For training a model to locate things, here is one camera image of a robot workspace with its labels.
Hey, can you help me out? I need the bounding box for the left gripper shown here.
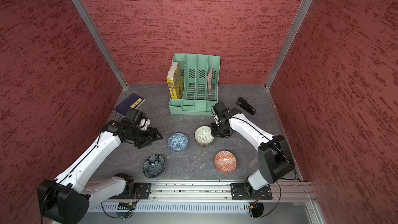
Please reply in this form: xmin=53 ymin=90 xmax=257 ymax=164
xmin=126 ymin=126 xmax=163 ymax=148

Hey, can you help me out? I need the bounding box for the white green triangle bowl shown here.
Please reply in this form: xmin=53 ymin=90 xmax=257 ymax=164
xmin=194 ymin=126 xmax=214 ymax=143

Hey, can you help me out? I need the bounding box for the dark flower pattern bowl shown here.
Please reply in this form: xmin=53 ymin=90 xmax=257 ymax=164
xmin=143 ymin=155 xmax=166 ymax=178

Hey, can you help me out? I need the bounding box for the pink striped bowl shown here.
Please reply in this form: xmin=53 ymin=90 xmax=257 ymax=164
xmin=196 ymin=141 xmax=213 ymax=147

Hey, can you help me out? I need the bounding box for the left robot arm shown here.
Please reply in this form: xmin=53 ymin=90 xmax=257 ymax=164
xmin=37 ymin=120 xmax=163 ymax=224

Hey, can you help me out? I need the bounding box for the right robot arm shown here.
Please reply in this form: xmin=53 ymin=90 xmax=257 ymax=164
xmin=210 ymin=107 xmax=296 ymax=198

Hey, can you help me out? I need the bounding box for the blue floral bowl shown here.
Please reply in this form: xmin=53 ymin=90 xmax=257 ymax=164
xmin=167 ymin=133 xmax=189 ymax=152

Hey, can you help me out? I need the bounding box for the orange patterned bowl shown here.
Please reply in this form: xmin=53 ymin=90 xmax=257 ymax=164
xmin=214 ymin=150 xmax=237 ymax=174

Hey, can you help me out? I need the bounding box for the black stapler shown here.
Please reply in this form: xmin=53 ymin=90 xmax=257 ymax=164
xmin=236 ymin=97 xmax=256 ymax=116

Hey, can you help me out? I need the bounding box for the navy blue notebook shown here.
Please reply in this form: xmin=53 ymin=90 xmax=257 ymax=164
xmin=114 ymin=93 xmax=146 ymax=116

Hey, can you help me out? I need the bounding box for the pink thin book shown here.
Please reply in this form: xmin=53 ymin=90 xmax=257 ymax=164
xmin=207 ymin=65 xmax=214 ymax=94

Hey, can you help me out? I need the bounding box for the yellow book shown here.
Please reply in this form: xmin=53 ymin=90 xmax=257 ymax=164
xmin=166 ymin=62 xmax=183 ymax=99

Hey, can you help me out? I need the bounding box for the green desk file organizer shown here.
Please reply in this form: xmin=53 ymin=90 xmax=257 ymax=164
xmin=169 ymin=54 xmax=221 ymax=116

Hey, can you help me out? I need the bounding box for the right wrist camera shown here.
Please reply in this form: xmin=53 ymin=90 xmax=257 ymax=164
xmin=212 ymin=101 xmax=230 ymax=121

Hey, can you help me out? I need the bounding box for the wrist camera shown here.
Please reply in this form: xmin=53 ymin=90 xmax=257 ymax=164
xmin=121 ymin=109 xmax=151 ymax=131
xmin=212 ymin=101 xmax=230 ymax=121

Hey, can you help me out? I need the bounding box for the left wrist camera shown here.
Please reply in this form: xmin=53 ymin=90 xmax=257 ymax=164
xmin=121 ymin=109 xmax=151 ymax=131

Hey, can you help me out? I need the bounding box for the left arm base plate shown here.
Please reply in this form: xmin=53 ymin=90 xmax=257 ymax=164
xmin=119 ymin=183 xmax=151 ymax=200

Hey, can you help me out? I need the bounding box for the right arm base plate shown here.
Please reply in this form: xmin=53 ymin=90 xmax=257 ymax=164
xmin=230 ymin=183 xmax=273 ymax=200

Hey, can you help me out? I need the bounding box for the right base cable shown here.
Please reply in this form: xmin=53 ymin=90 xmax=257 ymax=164
xmin=247 ymin=181 xmax=283 ymax=218

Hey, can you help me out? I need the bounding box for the base cable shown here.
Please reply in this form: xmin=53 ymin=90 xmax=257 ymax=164
xmin=247 ymin=181 xmax=283 ymax=218
xmin=101 ymin=189 xmax=141 ymax=220

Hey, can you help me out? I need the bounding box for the left base cable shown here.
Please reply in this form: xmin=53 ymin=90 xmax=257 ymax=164
xmin=101 ymin=189 xmax=141 ymax=220

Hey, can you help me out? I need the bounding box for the right aluminium corner post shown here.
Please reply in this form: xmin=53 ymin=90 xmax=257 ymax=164
xmin=265 ymin=0 xmax=313 ymax=91

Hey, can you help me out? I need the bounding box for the aluminium corner post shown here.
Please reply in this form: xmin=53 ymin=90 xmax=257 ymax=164
xmin=265 ymin=0 xmax=313 ymax=91
xmin=72 ymin=0 xmax=128 ymax=90

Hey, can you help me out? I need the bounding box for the left aluminium corner post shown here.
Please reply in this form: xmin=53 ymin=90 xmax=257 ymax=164
xmin=72 ymin=0 xmax=128 ymax=90

